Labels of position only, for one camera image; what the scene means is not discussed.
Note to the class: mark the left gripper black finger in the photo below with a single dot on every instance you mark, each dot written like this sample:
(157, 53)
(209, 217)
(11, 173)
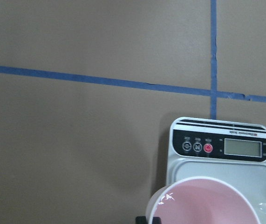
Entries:
(143, 220)

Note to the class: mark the silver digital kitchen scale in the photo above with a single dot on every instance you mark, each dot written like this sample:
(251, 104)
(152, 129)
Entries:
(229, 151)

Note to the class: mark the pink paper cup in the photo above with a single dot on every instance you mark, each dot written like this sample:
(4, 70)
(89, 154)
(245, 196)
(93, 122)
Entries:
(200, 200)

